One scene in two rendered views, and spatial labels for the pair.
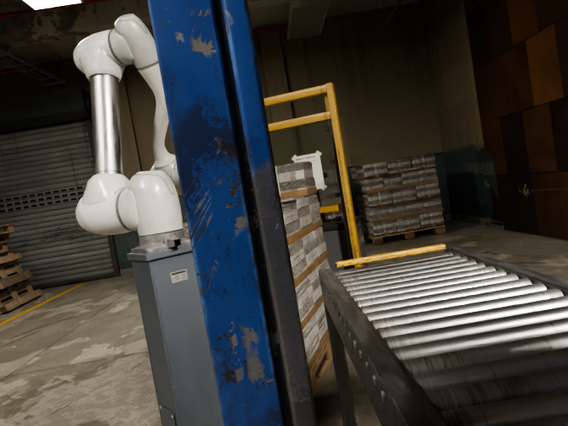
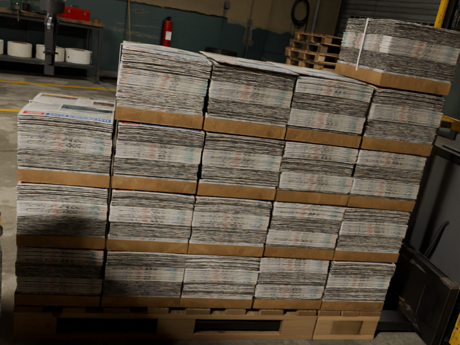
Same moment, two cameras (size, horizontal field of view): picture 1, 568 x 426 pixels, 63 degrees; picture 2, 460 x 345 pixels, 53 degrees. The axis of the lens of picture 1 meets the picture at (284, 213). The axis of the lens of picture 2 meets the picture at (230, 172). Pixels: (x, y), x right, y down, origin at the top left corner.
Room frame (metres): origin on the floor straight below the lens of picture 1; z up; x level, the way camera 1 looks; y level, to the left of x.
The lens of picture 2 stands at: (1.77, -1.33, 1.18)
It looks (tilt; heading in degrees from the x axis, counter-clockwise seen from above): 17 degrees down; 58
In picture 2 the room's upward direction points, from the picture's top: 10 degrees clockwise
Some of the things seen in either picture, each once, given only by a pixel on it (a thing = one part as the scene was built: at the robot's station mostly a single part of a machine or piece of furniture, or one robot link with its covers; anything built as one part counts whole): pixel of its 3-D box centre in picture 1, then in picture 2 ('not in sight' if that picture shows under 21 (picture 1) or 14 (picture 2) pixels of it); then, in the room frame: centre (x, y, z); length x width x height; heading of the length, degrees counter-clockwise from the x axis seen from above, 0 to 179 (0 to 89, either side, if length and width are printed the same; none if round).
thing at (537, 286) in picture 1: (455, 308); not in sight; (1.14, -0.38, 0.77); 0.47 x 0.05 x 0.05; 91
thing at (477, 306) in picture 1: (466, 314); not in sight; (1.08, -0.38, 0.77); 0.47 x 0.05 x 0.05; 91
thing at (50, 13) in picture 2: not in sight; (52, 14); (2.03, 0.33, 1.12); 0.08 x 0.07 x 0.09; 73
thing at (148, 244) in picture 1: (164, 240); not in sight; (1.62, 0.42, 1.03); 0.22 x 0.18 x 0.06; 35
